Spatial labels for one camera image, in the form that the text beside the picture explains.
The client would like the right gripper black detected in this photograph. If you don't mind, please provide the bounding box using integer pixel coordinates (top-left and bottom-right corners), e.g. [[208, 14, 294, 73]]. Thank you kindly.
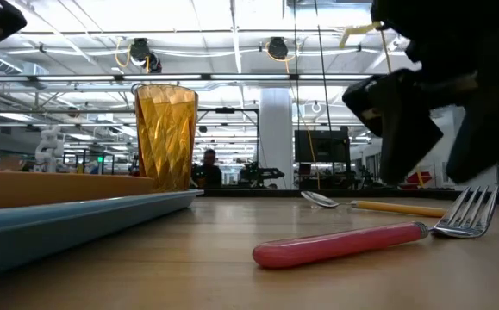
[[342, 0, 499, 186]]

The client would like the spoon with yellow handle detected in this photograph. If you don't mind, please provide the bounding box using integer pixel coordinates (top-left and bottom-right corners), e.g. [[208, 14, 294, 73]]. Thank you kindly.
[[300, 190, 447, 219]]

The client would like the fork with pink handle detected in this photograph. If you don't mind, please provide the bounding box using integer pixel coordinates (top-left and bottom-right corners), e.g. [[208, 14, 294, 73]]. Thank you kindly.
[[252, 185, 499, 270]]

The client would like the orange plate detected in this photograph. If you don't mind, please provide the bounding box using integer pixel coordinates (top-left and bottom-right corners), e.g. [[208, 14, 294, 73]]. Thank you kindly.
[[0, 170, 155, 212]]

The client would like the amber faceted plastic cup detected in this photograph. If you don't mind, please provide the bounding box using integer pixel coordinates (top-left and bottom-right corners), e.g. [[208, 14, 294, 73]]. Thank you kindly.
[[134, 84, 199, 193]]

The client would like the blue plastic tray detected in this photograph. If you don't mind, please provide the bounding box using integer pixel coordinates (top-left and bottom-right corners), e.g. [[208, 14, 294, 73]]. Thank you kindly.
[[0, 189, 205, 283]]

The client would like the black monitor screen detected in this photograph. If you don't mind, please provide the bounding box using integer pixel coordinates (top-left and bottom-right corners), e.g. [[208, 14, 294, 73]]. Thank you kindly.
[[294, 128, 352, 164]]

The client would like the white round pillar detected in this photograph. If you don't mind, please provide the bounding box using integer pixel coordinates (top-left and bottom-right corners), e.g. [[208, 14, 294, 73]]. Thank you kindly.
[[259, 88, 296, 190]]

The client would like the person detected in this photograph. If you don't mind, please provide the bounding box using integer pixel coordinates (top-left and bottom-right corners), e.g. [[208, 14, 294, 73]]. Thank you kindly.
[[190, 148, 223, 189]]

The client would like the black ceiling cable reel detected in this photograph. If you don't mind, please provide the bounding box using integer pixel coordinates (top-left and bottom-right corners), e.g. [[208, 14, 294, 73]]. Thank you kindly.
[[265, 36, 290, 61], [128, 37, 163, 74]]

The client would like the black aluminium rig frame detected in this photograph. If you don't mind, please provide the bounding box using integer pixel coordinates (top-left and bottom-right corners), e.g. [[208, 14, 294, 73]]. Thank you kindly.
[[196, 188, 499, 206]]

